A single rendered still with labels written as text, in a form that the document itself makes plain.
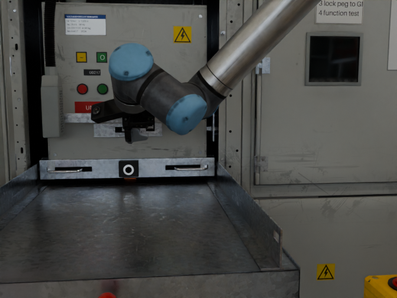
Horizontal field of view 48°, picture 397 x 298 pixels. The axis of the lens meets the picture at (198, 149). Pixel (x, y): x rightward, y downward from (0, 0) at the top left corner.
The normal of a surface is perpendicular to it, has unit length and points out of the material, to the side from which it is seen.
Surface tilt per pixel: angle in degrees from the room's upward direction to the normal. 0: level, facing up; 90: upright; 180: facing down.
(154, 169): 90
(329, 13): 90
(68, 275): 0
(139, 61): 57
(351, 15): 90
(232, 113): 90
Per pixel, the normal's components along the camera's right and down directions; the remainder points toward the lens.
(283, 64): 0.11, 0.13
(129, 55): 0.03, -0.44
